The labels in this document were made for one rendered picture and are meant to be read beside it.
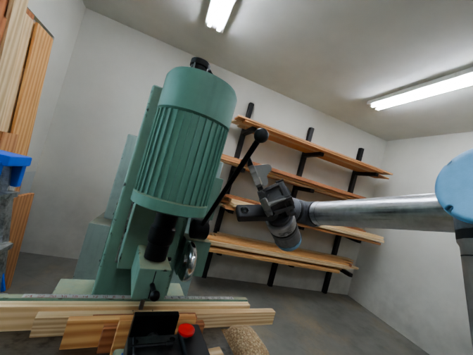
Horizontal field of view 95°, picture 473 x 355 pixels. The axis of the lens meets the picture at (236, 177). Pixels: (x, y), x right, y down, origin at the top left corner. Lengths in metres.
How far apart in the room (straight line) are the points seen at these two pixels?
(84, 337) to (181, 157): 0.41
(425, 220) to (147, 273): 0.61
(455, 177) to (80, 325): 0.69
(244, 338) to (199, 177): 0.42
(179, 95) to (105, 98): 2.53
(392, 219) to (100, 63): 3.01
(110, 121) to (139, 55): 0.84
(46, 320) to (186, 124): 0.48
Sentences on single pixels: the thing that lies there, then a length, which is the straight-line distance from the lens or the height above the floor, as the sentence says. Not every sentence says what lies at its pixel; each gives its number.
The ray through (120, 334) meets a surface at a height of 0.95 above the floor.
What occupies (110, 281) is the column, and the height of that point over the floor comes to 0.92.
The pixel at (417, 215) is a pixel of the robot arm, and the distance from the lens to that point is 0.63.
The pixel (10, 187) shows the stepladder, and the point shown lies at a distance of 1.44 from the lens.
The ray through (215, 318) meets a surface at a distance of 0.71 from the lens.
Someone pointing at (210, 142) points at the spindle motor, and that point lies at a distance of 0.48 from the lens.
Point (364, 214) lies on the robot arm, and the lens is 0.70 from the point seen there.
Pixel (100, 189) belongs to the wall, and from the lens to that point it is 2.93.
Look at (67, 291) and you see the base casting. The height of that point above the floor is 0.80.
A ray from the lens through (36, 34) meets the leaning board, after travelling 2.45.
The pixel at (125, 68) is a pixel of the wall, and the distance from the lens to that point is 3.07.
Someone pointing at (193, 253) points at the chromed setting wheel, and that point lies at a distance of 0.70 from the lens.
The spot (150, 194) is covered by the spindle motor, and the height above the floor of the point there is 1.23.
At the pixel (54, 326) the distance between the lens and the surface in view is 0.64.
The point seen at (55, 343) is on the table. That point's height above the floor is 0.90.
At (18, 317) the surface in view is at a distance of 0.67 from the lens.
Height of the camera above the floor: 1.30
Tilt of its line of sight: 2 degrees up
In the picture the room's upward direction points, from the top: 15 degrees clockwise
